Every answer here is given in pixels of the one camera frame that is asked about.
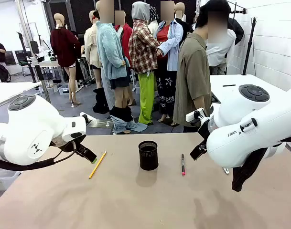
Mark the mannequin in light blue shirt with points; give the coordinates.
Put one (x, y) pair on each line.
(170, 47)

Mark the mannequin in maroon sweater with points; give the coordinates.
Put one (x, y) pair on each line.
(64, 47)

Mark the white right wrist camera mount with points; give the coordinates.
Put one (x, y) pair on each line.
(191, 115)

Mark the mannequin in black top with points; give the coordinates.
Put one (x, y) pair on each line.
(184, 26)

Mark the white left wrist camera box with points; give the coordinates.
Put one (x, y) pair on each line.
(73, 128)

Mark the black tripod stand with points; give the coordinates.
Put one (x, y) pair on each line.
(250, 43)

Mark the mannequin in red jacket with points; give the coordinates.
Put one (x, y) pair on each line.
(126, 35)

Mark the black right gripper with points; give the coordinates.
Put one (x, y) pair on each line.
(203, 130)

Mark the black marker pink cap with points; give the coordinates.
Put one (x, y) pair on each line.
(183, 164)

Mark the mannequin in cream jacket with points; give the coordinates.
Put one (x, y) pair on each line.
(90, 47)

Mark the black pen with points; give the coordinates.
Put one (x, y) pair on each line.
(229, 85)

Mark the black mesh pen holder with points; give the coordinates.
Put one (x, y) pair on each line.
(148, 156)

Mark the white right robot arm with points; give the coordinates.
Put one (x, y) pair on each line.
(243, 133)

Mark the person in olive shirt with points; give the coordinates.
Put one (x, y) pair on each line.
(193, 71)

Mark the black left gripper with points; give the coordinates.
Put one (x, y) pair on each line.
(66, 144)

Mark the grey work table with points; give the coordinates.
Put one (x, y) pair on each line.
(48, 64)

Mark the mannequin in blue fleece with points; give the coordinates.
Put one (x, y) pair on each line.
(109, 52)

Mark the dark monitor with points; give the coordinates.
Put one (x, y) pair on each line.
(10, 57)

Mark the mannequin in plaid shirt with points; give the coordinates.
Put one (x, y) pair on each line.
(144, 47)

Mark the white storage bin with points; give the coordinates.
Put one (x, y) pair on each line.
(4, 179)

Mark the black light stand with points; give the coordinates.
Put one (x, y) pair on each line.
(27, 57)

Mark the black boots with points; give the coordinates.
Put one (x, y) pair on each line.
(101, 101)

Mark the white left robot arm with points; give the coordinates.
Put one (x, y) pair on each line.
(28, 124)

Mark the yellow pencil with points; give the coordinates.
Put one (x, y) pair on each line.
(97, 165)

